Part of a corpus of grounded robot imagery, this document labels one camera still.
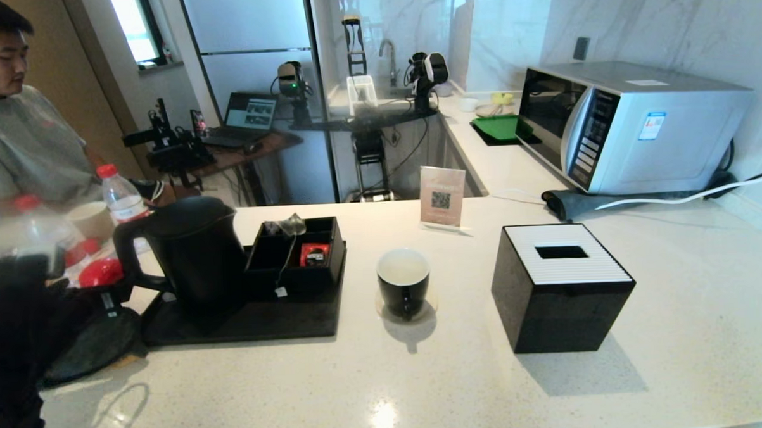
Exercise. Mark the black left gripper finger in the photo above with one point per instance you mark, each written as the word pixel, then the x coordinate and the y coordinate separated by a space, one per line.
pixel 117 291
pixel 122 308

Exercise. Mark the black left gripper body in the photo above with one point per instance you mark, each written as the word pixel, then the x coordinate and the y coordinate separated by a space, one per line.
pixel 73 301

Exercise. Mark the black electric kettle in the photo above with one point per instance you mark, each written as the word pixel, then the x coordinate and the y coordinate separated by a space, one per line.
pixel 198 252

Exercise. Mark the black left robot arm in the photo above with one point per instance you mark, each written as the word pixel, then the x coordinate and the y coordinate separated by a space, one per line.
pixel 12 353

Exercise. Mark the red round toy fruit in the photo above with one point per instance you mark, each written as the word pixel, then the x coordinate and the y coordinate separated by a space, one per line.
pixel 101 273

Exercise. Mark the red label water bottle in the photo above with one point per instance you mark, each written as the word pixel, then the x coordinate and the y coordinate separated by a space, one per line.
pixel 46 235
pixel 124 197

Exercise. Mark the paper cup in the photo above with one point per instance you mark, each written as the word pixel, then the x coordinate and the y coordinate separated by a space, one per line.
pixel 90 221

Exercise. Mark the black serving tray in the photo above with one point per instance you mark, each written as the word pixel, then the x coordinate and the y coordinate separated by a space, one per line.
pixel 264 322

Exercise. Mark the person in grey shirt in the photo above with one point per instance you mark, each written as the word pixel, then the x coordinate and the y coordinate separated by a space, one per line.
pixel 30 144

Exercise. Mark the silver foil sachet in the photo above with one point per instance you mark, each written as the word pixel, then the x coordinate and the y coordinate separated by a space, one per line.
pixel 274 228

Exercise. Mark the black compartment organizer box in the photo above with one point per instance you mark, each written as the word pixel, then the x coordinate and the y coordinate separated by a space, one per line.
pixel 294 280

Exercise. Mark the small black lit device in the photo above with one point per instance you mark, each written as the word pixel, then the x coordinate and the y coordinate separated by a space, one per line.
pixel 198 122

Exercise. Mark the red sachet packet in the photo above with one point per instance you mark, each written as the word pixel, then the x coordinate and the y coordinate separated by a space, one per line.
pixel 314 254

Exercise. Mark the wooden desk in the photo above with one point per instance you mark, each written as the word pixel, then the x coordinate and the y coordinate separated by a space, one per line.
pixel 264 145

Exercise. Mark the open laptop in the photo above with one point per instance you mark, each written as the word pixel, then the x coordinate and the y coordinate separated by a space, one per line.
pixel 250 111

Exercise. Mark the window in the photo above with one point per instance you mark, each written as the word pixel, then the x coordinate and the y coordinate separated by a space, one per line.
pixel 135 26

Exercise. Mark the black mug white inside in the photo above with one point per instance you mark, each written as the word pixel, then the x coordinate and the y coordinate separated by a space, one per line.
pixel 404 295

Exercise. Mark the grey refrigerator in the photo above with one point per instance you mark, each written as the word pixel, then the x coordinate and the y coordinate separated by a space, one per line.
pixel 254 28

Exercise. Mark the black background robot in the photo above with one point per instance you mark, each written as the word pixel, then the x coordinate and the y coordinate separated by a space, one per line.
pixel 368 119

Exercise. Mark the QR code sign stand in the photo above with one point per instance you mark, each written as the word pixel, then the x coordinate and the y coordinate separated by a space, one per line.
pixel 436 196

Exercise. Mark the green tray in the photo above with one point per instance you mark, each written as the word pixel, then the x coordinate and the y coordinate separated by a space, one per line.
pixel 501 127

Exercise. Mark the yellow bowl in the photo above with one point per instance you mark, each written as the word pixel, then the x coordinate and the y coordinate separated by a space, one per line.
pixel 502 97

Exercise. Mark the black tissue box white top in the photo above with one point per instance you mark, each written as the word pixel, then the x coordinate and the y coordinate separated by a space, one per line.
pixel 562 309

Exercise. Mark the dark grey cloth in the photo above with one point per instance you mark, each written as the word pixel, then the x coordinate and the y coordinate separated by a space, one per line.
pixel 577 202

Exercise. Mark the silver microwave oven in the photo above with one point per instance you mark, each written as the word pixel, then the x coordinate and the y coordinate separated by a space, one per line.
pixel 670 134

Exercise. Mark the black camera rig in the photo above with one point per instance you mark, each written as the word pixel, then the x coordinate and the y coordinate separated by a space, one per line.
pixel 169 148

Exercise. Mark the grey wall socket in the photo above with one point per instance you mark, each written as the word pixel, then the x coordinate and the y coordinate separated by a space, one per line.
pixel 581 48

